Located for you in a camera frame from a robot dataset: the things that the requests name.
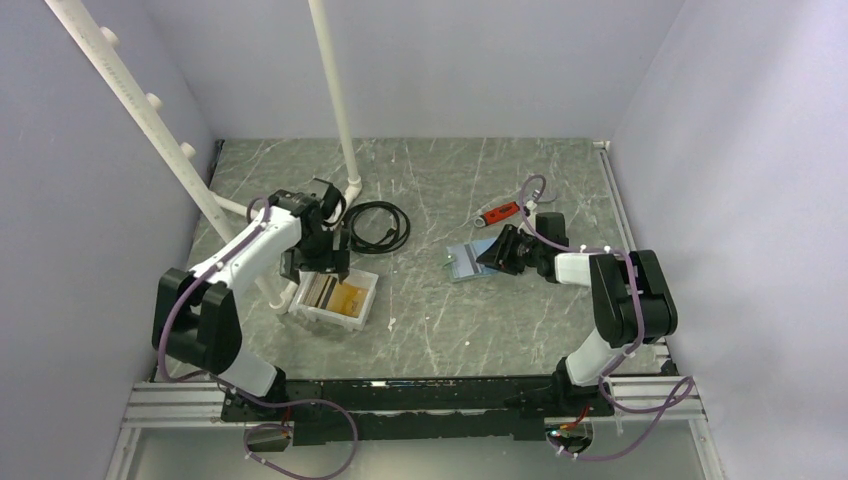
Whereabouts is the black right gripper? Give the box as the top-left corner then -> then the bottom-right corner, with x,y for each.
477,225 -> 544,276

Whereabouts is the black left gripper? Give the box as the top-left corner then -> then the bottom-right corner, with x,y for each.
281,227 -> 349,285

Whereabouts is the gold striped credit card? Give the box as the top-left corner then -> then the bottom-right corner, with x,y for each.
302,273 -> 338,309

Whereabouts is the white patterned card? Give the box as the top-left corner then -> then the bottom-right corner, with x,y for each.
449,242 -> 495,278

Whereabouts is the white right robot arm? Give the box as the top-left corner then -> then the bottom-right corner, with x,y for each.
476,212 -> 678,415

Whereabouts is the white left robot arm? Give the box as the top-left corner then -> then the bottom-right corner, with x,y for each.
151,178 -> 350,420

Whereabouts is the clear plastic tray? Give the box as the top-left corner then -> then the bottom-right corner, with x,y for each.
289,269 -> 379,331

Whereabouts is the red handled adjustable wrench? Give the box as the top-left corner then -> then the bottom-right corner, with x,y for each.
472,190 -> 558,228

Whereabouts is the black coiled cable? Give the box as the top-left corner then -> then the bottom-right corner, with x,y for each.
344,200 -> 412,256

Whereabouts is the white pvc pipe frame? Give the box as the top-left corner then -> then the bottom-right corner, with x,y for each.
44,0 -> 364,316

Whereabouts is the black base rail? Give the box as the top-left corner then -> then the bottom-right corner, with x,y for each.
221,371 -> 613,446

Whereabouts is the aluminium extrusion frame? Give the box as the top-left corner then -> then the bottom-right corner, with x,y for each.
105,382 -> 224,479

